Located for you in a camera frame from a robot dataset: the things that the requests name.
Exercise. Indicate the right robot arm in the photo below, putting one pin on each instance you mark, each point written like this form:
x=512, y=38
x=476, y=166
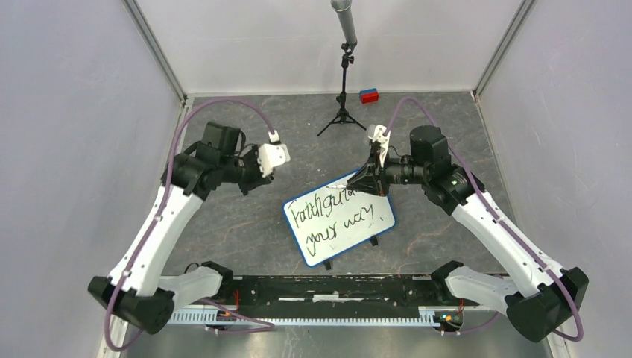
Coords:
x=537, y=296

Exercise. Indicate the blue-framed whiteboard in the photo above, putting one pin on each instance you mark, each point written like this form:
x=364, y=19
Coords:
x=328, y=222

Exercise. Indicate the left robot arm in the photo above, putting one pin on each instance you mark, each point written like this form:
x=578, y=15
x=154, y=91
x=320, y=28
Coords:
x=134, y=290

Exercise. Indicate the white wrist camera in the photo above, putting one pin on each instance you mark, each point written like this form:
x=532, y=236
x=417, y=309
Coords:
x=272, y=155
x=379, y=142

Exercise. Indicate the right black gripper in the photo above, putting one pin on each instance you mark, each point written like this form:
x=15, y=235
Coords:
x=373, y=178

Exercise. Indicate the silver microphone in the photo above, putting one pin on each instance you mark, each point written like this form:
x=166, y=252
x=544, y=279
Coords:
x=345, y=17

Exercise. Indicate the red and blue eraser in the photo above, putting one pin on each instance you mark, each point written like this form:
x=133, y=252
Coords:
x=368, y=96

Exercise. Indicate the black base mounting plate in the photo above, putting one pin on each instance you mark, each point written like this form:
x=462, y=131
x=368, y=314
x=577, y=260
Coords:
x=352, y=296

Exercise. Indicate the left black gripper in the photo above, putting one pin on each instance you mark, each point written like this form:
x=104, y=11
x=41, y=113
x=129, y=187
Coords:
x=258, y=180

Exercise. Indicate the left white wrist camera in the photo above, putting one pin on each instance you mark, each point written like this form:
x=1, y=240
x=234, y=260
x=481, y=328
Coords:
x=272, y=155

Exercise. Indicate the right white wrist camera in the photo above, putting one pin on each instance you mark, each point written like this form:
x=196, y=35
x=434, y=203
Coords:
x=379, y=142

